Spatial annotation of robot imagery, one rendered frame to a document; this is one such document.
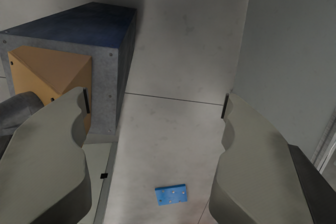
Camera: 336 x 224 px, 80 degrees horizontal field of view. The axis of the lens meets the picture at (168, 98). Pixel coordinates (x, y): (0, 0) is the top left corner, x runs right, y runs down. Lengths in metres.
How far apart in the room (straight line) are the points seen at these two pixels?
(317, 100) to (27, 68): 1.01
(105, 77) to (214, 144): 1.74
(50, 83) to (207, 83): 1.48
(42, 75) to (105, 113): 0.26
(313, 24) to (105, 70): 0.86
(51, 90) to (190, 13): 1.29
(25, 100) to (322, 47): 1.01
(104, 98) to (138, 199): 2.20
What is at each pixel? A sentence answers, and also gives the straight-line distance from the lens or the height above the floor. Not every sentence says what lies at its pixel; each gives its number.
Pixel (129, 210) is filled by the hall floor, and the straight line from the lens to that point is 2.93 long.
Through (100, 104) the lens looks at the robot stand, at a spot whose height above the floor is 1.00.
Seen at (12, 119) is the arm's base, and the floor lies 1.21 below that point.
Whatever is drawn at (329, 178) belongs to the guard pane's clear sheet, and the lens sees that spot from 1.09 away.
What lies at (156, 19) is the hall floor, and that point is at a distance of 1.56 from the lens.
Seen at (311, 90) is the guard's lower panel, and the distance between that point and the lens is 1.07.
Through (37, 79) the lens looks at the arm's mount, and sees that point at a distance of 0.47.
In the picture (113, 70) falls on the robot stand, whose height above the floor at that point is 1.00.
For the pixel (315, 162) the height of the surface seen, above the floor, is 0.99.
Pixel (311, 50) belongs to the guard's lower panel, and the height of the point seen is 0.74.
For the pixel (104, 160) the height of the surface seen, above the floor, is 0.23.
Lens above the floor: 1.54
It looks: 60 degrees down
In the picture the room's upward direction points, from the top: 170 degrees clockwise
